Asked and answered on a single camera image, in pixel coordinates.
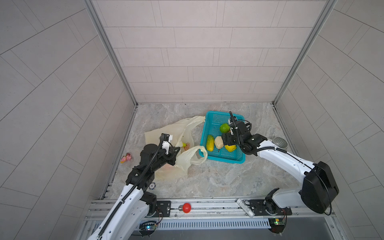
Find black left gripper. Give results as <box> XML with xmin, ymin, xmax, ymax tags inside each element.
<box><xmin>148</xmin><ymin>146</ymin><xmax>180</xmax><ymax>174</ymax></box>

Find yellow bell pepper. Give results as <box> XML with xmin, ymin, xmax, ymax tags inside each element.
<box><xmin>225</xmin><ymin>145</ymin><xmax>237</xmax><ymax>153</ymax></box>

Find green fruit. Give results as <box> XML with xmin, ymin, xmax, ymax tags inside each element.
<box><xmin>220</xmin><ymin>124</ymin><xmax>231</xmax><ymax>134</ymax></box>

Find translucent cream plastic bag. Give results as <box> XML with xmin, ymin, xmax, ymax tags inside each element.
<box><xmin>145</xmin><ymin>116</ymin><xmax>208</xmax><ymax>181</ymax></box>

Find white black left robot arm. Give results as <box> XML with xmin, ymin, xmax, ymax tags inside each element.
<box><xmin>89</xmin><ymin>134</ymin><xmax>181</xmax><ymax>240</ymax></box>

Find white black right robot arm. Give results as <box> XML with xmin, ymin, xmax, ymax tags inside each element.
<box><xmin>222</xmin><ymin>115</ymin><xmax>340</xmax><ymax>216</ymax></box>

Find teal plastic basket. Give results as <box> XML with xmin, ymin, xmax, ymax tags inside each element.
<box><xmin>201</xmin><ymin>111</ymin><xmax>246</xmax><ymax>164</ymax></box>

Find pink small toy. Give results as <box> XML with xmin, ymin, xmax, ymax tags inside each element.
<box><xmin>120</xmin><ymin>153</ymin><xmax>132</xmax><ymax>163</ymax></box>

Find red emergency stop button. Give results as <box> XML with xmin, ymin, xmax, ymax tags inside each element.
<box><xmin>179</xmin><ymin>203</ymin><xmax>192</xmax><ymax>214</ymax></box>

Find ventilation grille strip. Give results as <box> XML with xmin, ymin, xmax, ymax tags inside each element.
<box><xmin>157</xmin><ymin>218</ymin><xmax>271</xmax><ymax>231</ymax></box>

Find left circuit board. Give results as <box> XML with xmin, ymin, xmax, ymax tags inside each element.
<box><xmin>139</xmin><ymin>221</ymin><xmax>158</xmax><ymax>237</ymax></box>

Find circuit board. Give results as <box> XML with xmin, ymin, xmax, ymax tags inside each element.
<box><xmin>268</xmin><ymin>218</ymin><xmax>286</xmax><ymax>234</ymax></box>
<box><xmin>139</xmin><ymin>221</ymin><xmax>158</xmax><ymax>237</ymax></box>

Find right circuit board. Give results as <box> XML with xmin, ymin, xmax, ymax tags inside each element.
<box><xmin>268</xmin><ymin>218</ymin><xmax>286</xmax><ymax>234</ymax></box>

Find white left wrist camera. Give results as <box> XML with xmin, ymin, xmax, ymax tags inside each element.
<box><xmin>160</xmin><ymin>134</ymin><xmax>173</xmax><ymax>155</ymax></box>

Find white label block on rail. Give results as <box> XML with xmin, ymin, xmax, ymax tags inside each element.
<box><xmin>236</xmin><ymin>199</ymin><xmax>255</xmax><ymax>218</ymax></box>

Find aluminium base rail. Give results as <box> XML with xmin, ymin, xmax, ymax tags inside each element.
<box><xmin>86</xmin><ymin>196</ymin><xmax>335</xmax><ymax>223</ymax></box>

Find aluminium corner post right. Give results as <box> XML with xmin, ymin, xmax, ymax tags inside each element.
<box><xmin>273</xmin><ymin>0</ymin><xmax>337</xmax><ymax>107</ymax></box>

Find aluminium corner post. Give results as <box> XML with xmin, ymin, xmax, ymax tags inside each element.
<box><xmin>84</xmin><ymin>0</ymin><xmax>138</xmax><ymax>107</ymax></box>
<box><xmin>273</xmin><ymin>0</ymin><xmax>337</xmax><ymax>107</ymax></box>

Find aluminium corner post left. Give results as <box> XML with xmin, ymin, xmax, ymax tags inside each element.
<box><xmin>84</xmin><ymin>0</ymin><xmax>138</xmax><ymax>107</ymax></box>

